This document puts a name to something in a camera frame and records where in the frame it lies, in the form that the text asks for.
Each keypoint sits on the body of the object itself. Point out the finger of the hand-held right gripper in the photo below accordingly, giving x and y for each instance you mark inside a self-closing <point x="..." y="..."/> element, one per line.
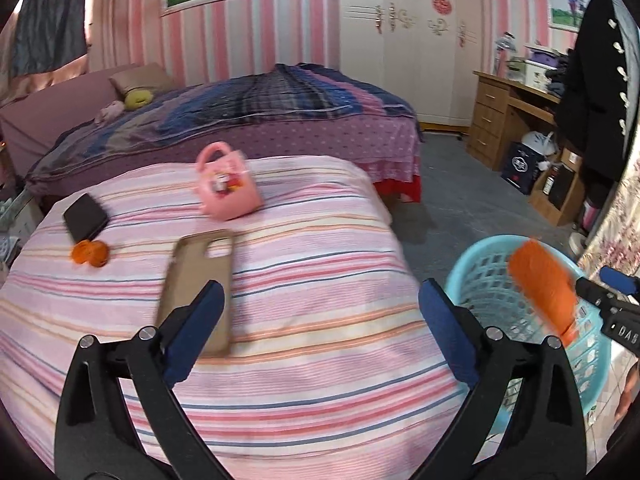
<point x="620" y="280"/>
<point x="592" y="290"/>

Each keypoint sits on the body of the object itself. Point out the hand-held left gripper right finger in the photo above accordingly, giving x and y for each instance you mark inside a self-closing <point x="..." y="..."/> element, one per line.
<point x="447" y="335"/>

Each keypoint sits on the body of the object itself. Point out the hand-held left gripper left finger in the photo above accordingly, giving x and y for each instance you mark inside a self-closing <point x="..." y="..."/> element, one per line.
<point x="192" y="332"/>

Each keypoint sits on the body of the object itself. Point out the orange mesh bag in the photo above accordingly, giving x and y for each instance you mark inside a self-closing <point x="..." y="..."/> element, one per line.
<point x="542" y="280"/>

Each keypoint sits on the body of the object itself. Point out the light blue plastic basket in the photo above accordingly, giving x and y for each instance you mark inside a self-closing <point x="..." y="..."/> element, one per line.
<point x="480" y="270"/>

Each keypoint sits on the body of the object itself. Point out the person's right forearm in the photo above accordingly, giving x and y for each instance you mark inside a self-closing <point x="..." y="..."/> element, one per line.
<point x="629" y="395"/>

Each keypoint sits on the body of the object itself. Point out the brown phone case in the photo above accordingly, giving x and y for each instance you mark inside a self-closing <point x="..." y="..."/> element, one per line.
<point x="200" y="270"/>

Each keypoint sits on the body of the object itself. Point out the floral curtain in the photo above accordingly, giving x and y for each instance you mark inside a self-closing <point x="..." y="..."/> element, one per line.
<point x="617" y="210"/>

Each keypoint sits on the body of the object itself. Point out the open cardboard box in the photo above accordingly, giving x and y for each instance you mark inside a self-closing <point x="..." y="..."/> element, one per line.
<point x="542" y="195"/>

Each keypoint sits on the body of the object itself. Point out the tangerine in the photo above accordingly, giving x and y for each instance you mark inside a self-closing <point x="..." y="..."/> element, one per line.
<point x="99" y="255"/>

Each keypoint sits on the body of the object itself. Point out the pink striped blanket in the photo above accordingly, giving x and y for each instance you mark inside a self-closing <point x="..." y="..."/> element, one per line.
<point x="310" y="270"/>

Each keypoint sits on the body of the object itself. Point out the pink toy handbag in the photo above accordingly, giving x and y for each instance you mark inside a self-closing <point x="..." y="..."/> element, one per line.
<point x="230" y="200"/>

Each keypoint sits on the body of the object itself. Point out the dark blue shopping bag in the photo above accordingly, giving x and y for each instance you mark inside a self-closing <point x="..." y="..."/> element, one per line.
<point x="520" y="167"/>

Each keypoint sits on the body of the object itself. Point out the white plastic bag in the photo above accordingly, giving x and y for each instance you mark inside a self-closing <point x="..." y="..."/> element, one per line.
<point x="540" y="142"/>

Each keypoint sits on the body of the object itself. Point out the black phone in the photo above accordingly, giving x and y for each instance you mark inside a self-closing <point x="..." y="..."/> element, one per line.
<point x="85" y="217"/>

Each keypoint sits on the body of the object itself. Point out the black coat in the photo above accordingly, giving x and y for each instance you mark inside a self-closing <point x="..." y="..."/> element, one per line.
<point x="600" y="85"/>

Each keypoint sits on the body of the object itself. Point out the wooden desk with drawers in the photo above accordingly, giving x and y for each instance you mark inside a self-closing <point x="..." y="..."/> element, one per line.
<point x="492" y="120"/>

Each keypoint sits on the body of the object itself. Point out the white box on desk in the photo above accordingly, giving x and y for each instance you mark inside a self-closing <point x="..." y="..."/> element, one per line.
<point x="532" y="75"/>

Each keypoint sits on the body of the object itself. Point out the bed with mauve sheet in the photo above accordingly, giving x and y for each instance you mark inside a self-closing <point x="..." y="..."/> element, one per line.
<point x="325" y="145"/>

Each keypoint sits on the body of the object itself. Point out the small pink cloth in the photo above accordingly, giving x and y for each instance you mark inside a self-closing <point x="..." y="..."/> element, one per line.
<point x="110" y="111"/>

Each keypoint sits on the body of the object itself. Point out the patchwork quilt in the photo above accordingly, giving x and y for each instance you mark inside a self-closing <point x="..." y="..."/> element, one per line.
<point x="250" y="100"/>

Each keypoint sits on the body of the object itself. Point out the yellow plush toy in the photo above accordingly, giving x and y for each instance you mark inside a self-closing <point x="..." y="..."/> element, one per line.
<point x="137" y="99"/>

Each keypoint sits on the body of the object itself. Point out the brown pillow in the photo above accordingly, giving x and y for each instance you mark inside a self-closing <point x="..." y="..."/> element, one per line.
<point x="142" y="77"/>

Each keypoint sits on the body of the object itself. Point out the white wardrobe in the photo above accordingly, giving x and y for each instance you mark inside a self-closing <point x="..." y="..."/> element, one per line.
<point x="420" y="70"/>

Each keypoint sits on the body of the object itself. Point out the pink satin curtain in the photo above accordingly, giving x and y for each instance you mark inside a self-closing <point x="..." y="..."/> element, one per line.
<point x="45" y="80"/>

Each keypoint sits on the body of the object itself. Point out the dark grey curtain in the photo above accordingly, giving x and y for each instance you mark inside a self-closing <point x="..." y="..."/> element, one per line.
<point x="50" y="15"/>

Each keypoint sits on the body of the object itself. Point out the small wall poster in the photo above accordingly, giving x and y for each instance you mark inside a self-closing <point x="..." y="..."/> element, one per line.
<point x="567" y="5"/>

